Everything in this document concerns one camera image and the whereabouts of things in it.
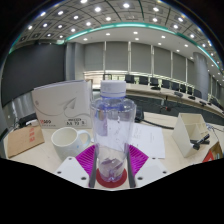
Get red-edged brown cardboard box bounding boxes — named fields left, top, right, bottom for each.
left=202, top=141, right=224, bottom=163

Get white copy paper box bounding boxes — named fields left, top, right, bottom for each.
left=31, top=79, right=94, bottom=130

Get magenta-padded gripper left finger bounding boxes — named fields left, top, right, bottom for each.
left=54, top=143, right=100, bottom=189

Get brown paper envelope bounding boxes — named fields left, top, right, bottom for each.
left=5, top=124, right=46, bottom=159

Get long curved conference desk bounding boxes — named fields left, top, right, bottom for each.
left=93, top=83, right=224, bottom=118

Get white ceramic mug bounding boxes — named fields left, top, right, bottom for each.
left=50, top=126, right=92, bottom=162

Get round ceiling lights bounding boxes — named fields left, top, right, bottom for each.
left=13, top=0, right=221, bottom=48

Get clear plastic water bottle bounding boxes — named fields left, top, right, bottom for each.
left=89, top=79, right=138, bottom=184

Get white open cardboard box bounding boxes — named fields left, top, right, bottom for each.
left=171, top=112, right=212, bottom=158

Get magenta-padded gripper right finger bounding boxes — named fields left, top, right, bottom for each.
left=124, top=143, right=170, bottom=189

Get black desk console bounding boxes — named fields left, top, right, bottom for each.
left=134, top=106, right=146, bottom=124

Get white printed paper sheet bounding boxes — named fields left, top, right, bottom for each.
left=129, top=122, right=166, bottom=159

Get black flat device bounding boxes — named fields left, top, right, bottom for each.
left=16, top=112, right=38, bottom=129

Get black office chairs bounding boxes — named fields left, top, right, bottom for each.
left=124, top=74, right=204, bottom=99

